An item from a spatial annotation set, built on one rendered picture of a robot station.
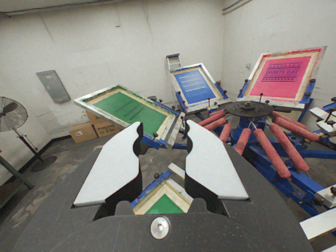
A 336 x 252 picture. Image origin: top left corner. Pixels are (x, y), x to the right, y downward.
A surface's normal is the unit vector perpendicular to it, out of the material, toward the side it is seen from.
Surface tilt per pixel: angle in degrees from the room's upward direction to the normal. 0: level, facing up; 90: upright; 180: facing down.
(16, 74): 90
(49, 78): 90
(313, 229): 0
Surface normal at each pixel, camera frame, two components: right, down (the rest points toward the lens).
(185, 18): 0.23, 0.44
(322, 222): -0.16, -0.86
